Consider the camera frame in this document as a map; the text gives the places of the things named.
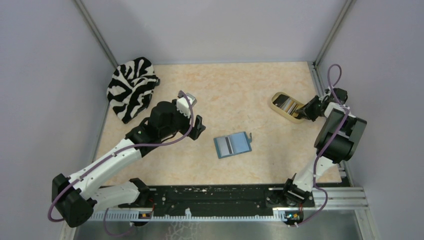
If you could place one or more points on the zebra striped cloth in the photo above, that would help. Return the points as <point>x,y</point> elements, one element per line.
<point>131,88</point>

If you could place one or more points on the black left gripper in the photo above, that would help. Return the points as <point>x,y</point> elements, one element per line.
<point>198,128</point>

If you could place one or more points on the cards in tray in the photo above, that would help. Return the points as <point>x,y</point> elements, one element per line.
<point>286,104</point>

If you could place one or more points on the aluminium frame rail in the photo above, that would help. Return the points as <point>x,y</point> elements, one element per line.
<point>330,199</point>

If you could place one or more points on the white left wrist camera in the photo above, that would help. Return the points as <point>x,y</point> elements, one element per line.
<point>184,102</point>

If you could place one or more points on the beige card tray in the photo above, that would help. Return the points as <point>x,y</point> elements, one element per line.
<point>292,118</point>

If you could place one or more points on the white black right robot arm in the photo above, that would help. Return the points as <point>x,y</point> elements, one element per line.
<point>336,142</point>

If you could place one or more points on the teal leather card holder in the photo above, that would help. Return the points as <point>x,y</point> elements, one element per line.
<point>240,142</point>

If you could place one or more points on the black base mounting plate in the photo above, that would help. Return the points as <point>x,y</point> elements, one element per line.
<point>234,200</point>

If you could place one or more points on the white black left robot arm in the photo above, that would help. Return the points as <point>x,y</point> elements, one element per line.
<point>75,198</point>

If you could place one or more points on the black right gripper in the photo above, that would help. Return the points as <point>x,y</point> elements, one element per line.
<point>305,112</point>

